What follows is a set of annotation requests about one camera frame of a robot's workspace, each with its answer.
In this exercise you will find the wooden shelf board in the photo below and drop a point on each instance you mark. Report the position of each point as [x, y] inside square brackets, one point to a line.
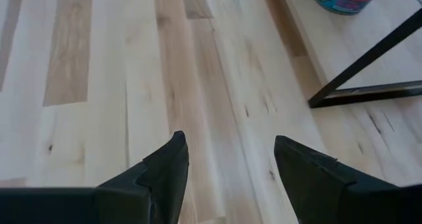
[336, 36]

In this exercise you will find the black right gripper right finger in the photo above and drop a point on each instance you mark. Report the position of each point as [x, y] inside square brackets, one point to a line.
[323, 191]

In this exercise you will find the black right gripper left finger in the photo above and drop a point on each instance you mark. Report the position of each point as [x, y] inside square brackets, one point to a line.
[155, 184]

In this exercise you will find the black metal shelf frame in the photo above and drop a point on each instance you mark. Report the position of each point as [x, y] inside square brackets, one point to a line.
[362, 93]

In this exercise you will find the Wild Planet pink salmon can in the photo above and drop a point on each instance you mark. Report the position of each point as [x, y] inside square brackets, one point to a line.
[346, 1]

